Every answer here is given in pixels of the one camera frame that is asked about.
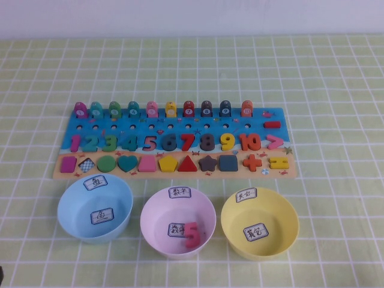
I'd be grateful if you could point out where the pink digit 5 piece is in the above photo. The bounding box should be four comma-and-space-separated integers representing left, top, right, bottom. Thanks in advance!
183, 221, 201, 250

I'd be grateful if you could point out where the red digit 7 piece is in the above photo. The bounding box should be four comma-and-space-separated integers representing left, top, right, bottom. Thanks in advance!
180, 133, 196, 152

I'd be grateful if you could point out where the red triangle piece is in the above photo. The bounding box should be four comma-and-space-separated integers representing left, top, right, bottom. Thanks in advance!
177, 155, 199, 173

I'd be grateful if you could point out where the brown star piece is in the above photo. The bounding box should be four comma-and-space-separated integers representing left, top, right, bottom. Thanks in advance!
197, 155, 218, 173

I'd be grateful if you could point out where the dark blue digit 6 piece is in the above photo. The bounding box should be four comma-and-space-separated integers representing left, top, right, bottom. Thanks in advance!
161, 134, 178, 152

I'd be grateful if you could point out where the blue beach puzzle board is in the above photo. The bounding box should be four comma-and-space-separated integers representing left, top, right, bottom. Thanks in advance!
52, 106, 297, 181

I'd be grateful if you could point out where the yellow pentagon piece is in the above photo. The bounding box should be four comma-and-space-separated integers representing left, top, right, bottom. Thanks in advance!
158, 155, 179, 173

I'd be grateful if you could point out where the yellow digit 9 piece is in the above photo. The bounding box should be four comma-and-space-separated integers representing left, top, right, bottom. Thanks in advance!
220, 133, 236, 152

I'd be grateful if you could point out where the dark blue square piece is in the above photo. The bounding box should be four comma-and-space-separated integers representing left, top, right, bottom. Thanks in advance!
218, 155, 239, 172

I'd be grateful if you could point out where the pink trapezoid piece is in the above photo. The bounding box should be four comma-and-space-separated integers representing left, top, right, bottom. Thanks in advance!
137, 156, 156, 173

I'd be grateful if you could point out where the orange number 10 piece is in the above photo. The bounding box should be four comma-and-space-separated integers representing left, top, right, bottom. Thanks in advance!
239, 133, 262, 151

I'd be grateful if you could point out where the dark teal digit 4 piece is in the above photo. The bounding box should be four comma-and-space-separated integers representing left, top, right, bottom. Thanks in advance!
119, 135, 138, 152

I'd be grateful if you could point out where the orange plus sign piece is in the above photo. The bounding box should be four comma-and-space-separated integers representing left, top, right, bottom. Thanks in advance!
242, 154, 263, 172

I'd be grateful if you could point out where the teal heart piece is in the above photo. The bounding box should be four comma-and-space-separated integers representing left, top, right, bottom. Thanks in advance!
116, 155, 139, 174

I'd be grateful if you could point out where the green digit 3 piece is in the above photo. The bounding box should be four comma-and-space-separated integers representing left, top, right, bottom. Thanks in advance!
101, 134, 118, 153

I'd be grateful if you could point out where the pink labelled bowl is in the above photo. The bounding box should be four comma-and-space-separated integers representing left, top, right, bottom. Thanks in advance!
139, 186, 217, 260

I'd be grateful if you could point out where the pink greater-than sign piece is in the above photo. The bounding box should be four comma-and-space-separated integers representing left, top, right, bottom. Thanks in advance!
266, 134, 284, 150

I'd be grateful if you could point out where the yellow equals sign piece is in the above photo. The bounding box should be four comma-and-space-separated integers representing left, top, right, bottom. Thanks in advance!
268, 157, 289, 170

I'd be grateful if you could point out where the green circle piece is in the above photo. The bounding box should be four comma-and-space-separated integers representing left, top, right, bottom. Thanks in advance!
96, 155, 116, 174

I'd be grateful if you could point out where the teal digit 2 piece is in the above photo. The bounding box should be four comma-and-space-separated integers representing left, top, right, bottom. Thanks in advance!
82, 135, 99, 152

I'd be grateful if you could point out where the yellow labelled bowl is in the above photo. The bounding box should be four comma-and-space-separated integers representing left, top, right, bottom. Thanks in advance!
220, 187, 300, 261

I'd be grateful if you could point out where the magenta rectangle piece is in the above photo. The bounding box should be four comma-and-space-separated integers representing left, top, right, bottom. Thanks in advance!
59, 157, 75, 174

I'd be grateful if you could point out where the light blue labelled bowl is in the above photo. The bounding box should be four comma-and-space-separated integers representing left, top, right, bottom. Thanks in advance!
56, 174, 134, 244

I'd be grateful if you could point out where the red fish number 7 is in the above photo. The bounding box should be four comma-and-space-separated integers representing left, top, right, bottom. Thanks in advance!
182, 100, 196, 118

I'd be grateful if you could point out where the brown fish number 8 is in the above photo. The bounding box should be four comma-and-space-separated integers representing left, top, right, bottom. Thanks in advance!
200, 100, 214, 118

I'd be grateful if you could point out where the yellow fish number 6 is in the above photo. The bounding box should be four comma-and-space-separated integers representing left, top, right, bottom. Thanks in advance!
164, 100, 178, 118

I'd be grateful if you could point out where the dark blue fish number 9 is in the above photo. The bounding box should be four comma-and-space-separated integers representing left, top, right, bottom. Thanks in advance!
219, 100, 232, 118

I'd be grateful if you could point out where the pink fish number 5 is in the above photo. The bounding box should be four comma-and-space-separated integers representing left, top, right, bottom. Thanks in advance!
145, 100, 159, 118

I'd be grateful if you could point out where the orange fish number 10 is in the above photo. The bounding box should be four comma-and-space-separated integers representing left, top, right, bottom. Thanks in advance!
240, 100, 254, 117

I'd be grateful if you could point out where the dark teal fish number 4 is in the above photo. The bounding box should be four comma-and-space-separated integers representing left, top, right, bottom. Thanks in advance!
127, 100, 140, 118

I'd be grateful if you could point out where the green fish number 3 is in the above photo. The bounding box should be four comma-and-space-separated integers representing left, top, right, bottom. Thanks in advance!
107, 101, 122, 118

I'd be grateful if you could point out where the teal fish number 2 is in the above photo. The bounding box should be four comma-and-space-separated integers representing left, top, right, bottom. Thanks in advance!
89, 101, 104, 118

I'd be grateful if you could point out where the magenta fish number 1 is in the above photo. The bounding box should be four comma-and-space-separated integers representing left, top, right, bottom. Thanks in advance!
74, 101, 88, 119

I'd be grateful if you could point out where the green checked tablecloth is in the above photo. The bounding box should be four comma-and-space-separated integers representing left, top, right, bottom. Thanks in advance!
0, 33, 384, 288

